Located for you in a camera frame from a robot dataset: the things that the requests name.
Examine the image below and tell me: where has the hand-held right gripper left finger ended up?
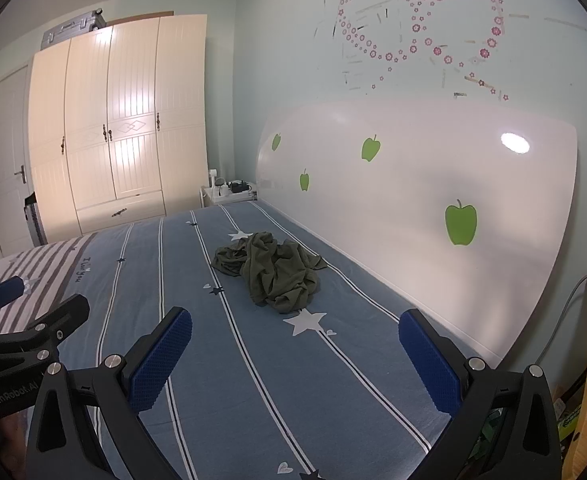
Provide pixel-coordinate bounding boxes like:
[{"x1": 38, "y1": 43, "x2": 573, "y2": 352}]
[{"x1": 25, "y1": 306, "x2": 193, "y2": 480}]

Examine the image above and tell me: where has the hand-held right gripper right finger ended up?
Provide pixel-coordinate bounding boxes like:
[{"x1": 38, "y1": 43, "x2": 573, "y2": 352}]
[{"x1": 398, "y1": 308, "x2": 563, "y2": 480}]

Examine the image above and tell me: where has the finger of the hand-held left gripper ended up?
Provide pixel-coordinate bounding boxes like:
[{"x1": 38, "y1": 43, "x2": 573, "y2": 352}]
[
  {"x1": 0, "y1": 276, "x2": 27, "y2": 331},
  {"x1": 0, "y1": 294, "x2": 90, "y2": 361}
]

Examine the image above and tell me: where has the olive green shirt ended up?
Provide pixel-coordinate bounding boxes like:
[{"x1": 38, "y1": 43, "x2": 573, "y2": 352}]
[{"x1": 211, "y1": 231, "x2": 329, "y2": 315}]

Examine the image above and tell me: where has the patterned black white bag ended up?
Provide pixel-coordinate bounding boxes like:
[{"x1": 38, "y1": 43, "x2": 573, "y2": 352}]
[{"x1": 24, "y1": 192, "x2": 49, "y2": 246}]

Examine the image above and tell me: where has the bed with blue striped sheet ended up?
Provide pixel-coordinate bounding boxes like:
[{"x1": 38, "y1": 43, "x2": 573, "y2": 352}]
[{"x1": 0, "y1": 201, "x2": 499, "y2": 480}]

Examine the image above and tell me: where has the large green apple sticker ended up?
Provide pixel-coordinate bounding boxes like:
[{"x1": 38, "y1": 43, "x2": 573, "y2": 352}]
[{"x1": 444, "y1": 199, "x2": 478, "y2": 247}]

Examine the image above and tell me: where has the green printed packet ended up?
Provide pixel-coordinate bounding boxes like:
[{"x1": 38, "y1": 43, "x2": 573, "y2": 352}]
[{"x1": 556, "y1": 399, "x2": 581, "y2": 441}]

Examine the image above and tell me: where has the white glossy headboard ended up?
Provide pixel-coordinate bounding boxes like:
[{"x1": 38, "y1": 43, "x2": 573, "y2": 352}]
[{"x1": 256, "y1": 100, "x2": 579, "y2": 368}]

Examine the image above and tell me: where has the white door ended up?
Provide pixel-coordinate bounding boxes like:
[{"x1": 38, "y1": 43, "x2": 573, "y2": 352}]
[{"x1": 0, "y1": 65, "x2": 34, "y2": 256}]

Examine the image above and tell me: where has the white nightstand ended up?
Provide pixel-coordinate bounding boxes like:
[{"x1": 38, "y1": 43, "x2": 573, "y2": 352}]
[{"x1": 200, "y1": 185, "x2": 258, "y2": 208}]

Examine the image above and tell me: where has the cream wardrobe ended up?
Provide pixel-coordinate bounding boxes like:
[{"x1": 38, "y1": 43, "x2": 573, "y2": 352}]
[{"x1": 28, "y1": 14, "x2": 208, "y2": 243}]

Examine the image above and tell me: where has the silver suitcase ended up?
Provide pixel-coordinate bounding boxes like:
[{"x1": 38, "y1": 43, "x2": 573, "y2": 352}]
[{"x1": 41, "y1": 9, "x2": 107, "y2": 51}]

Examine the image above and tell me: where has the grey cable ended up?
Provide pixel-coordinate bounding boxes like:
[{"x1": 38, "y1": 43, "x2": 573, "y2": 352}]
[{"x1": 528, "y1": 272, "x2": 587, "y2": 366}]

